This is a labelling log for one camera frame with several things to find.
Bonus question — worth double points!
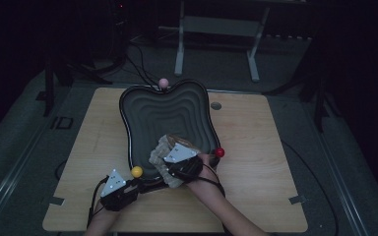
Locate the black metal stand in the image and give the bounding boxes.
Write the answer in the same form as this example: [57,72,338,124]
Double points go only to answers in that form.
[35,48,127,117]

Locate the dark device with red light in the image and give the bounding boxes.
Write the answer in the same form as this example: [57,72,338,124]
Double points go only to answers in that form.
[111,0,131,33]

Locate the left hand-held gripper cable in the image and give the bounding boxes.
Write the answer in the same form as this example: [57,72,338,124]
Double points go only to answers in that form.
[87,176,109,227]

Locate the beige fluffy towel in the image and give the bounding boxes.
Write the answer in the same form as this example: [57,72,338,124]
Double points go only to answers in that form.
[148,133,201,190]

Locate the person's left hand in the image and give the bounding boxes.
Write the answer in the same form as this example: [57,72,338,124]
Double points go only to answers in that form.
[90,204,121,227]

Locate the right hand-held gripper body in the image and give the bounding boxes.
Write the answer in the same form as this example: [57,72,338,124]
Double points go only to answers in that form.
[162,142,205,184]

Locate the black wavy tray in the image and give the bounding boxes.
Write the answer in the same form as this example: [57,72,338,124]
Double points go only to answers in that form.
[118,79,221,185]

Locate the grey tape strip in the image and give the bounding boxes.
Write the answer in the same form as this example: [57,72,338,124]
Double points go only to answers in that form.
[48,196,66,207]
[288,195,308,205]

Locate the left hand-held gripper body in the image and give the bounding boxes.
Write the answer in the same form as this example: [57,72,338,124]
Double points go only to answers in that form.
[99,168,142,212]

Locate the person's right hand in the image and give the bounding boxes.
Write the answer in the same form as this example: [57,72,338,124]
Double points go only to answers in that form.
[186,153,225,198]

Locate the black tripod stand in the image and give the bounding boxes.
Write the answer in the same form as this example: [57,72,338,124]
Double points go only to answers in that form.
[264,32,341,132]

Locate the yellow ball knob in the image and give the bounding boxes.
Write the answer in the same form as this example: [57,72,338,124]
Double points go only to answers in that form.
[130,165,144,179]

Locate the white metal stand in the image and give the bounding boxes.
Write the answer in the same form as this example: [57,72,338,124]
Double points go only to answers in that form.
[158,0,272,83]

